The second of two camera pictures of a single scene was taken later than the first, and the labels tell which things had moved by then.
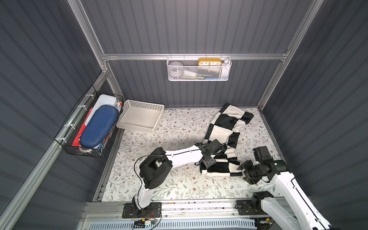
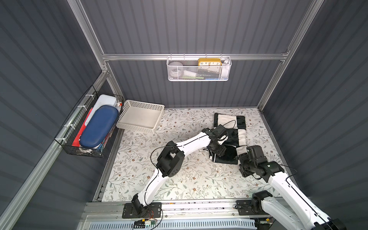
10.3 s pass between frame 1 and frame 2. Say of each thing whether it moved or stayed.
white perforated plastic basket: stayed
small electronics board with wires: stayed
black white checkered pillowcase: moved
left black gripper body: moved
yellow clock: stayed
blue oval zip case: stayed
